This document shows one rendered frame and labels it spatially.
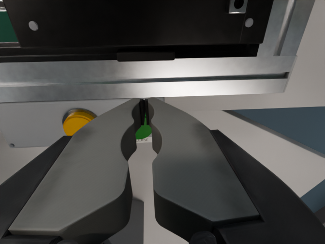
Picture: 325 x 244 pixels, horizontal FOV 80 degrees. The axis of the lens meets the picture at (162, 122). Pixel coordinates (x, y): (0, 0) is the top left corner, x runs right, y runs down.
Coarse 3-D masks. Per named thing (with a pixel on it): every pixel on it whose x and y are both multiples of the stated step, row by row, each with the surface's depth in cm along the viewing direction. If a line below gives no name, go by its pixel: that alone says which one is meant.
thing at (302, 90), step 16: (320, 0) 28; (320, 16) 29; (304, 32) 30; (320, 32) 30; (304, 48) 32; (320, 48) 32; (304, 64) 33; (320, 64) 33; (304, 80) 35; (320, 80) 35; (176, 96) 35; (192, 96) 35; (208, 96) 35; (224, 96) 35; (240, 96) 35; (256, 96) 36; (272, 96) 36; (288, 96) 36; (304, 96) 36; (320, 96) 37
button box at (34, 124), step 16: (0, 112) 23; (16, 112) 23; (32, 112) 24; (48, 112) 24; (64, 112) 24; (96, 112) 24; (0, 128) 24; (16, 128) 25; (32, 128) 25; (48, 128) 25; (16, 144) 26; (32, 144) 26; (48, 144) 26
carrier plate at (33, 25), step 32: (32, 0) 17; (64, 0) 17; (96, 0) 17; (128, 0) 17; (160, 0) 17; (192, 0) 17; (224, 0) 18; (256, 0) 18; (32, 32) 18; (64, 32) 18; (96, 32) 18; (128, 32) 19; (160, 32) 19; (192, 32) 19; (224, 32) 19; (256, 32) 19
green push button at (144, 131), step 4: (144, 124) 24; (140, 128) 24; (144, 128) 24; (148, 128) 24; (136, 132) 25; (140, 132) 25; (144, 132) 25; (148, 132) 25; (136, 136) 25; (140, 136) 25; (144, 136) 25
